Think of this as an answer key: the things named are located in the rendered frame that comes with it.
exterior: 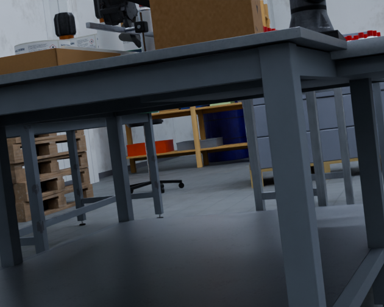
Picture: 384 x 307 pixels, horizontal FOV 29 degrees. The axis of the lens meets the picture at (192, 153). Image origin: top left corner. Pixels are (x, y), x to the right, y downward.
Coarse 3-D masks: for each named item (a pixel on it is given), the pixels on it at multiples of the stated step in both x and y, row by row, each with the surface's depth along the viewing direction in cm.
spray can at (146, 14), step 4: (140, 8) 230; (144, 8) 230; (148, 8) 230; (144, 12) 229; (148, 12) 230; (144, 16) 229; (148, 16) 230; (144, 20) 229; (148, 20) 230; (148, 24) 230; (148, 28) 230; (152, 28) 230; (148, 40) 230; (152, 40) 230; (148, 44) 230; (152, 44) 230; (148, 48) 230; (152, 48) 230
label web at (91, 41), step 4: (84, 36) 295; (88, 36) 294; (92, 36) 293; (96, 36) 292; (72, 40) 297; (76, 40) 296; (80, 40) 296; (84, 40) 295; (88, 40) 294; (92, 40) 293; (96, 40) 292; (72, 44) 298; (76, 44) 297; (80, 44) 296; (84, 44) 295; (88, 44) 294; (92, 44) 293; (96, 44) 292
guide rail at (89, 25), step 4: (88, 24) 188; (92, 24) 189; (96, 24) 191; (100, 24) 193; (104, 24) 195; (88, 28) 189; (92, 28) 190; (96, 28) 191; (100, 28) 193; (104, 28) 195; (108, 28) 197; (112, 28) 199; (116, 28) 202; (120, 28) 204; (120, 32) 205; (124, 32) 206; (128, 32) 208; (132, 32) 211; (148, 32) 221; (152, 32) 224; (144, 36) 220; (148, 36) 222; (152, 36) 223
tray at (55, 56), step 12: (60, 48) 157; (0, 60) 160; (12, 60) 159; (24, 60) 158; (36, 60) 157; (48, 60) 156; (60, 60) 157; (72, 60) 161; (84, 60) 166; (0, 72) 161; (12, 72) 160
